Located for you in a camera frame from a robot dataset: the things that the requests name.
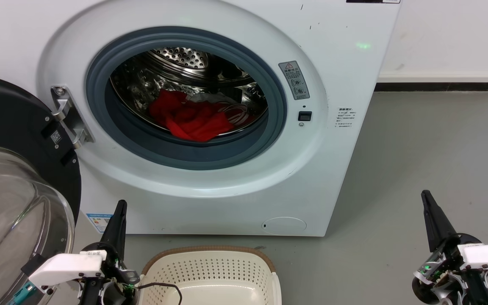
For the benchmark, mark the grey rubber door gasket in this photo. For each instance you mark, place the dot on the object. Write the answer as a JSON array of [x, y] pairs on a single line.
[[184, 156]]

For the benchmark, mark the black washer door with glass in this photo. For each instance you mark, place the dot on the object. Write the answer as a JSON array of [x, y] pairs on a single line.
[[11, 114]]

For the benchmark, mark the white perforated laundry basket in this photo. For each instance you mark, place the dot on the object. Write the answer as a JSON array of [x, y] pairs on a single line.
[[210, 271]]

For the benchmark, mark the white and black baseboard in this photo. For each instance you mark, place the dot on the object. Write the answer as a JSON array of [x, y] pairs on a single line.
[[439, 82]]

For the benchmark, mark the grey warning sticker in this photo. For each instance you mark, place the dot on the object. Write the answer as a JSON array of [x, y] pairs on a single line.
[[294, 79]]

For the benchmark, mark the steel washing machine drum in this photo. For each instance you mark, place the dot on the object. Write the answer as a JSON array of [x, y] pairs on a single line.
[[178, 57]]

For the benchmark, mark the black door latch socket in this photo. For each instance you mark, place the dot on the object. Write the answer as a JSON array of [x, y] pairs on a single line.
[[305, 116]]

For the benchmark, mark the black device edge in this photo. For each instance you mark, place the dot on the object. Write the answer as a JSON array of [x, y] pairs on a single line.
[[373, 1]]

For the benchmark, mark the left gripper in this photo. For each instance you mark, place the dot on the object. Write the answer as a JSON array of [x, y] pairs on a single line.
[[112, 288]]

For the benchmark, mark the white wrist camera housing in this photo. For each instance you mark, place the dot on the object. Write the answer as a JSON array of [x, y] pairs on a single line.
[[64, 267], [487, 259]]

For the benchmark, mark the grey white cloth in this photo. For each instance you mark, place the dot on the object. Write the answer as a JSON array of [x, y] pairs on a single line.
[[236, 112]]

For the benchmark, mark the round white filter cover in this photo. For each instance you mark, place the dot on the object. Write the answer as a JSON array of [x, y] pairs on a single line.
[[284, 225]]

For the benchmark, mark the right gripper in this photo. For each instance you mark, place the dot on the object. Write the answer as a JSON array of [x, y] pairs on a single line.
[[439, 275]]

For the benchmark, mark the metal door hinge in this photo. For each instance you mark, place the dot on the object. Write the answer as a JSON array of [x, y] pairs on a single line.
[[69, 118]]

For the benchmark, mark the blue energy label sticker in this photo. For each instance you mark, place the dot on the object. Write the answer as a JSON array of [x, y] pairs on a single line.
[[98, 222]]

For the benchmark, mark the white front-load washing machine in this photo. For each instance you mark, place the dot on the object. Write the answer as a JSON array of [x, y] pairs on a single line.
[[345, 178]]

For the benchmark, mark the white text label sticker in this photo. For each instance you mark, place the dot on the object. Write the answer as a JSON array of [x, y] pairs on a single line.
[[345, 117]]

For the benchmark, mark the red garment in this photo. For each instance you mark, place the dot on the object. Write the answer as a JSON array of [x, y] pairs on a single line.
[[193, 122]]

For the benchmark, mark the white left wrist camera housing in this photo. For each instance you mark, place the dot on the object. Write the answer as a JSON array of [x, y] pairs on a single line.
[[64, 267]]

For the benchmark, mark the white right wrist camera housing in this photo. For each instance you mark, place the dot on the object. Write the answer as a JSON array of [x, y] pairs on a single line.
[[487, 259]]

